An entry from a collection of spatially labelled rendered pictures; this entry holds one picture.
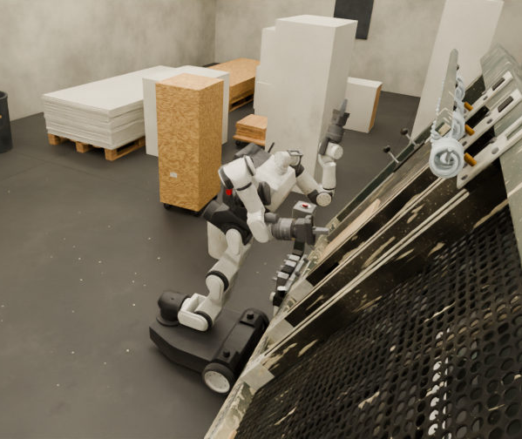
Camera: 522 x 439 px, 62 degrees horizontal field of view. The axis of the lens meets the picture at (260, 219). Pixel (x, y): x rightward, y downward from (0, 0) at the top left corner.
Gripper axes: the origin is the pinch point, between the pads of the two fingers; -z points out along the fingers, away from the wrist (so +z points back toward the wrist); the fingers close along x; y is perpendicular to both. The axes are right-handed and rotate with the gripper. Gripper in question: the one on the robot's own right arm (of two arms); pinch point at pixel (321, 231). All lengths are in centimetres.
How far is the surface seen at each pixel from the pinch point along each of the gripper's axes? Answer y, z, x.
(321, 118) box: 290, 83, -26
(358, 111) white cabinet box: 558, 100, -81
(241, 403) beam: -51, 17, -40
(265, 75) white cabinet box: 467, 212, -1
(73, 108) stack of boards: 257, 375, 10
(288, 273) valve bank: 43, 34, -50
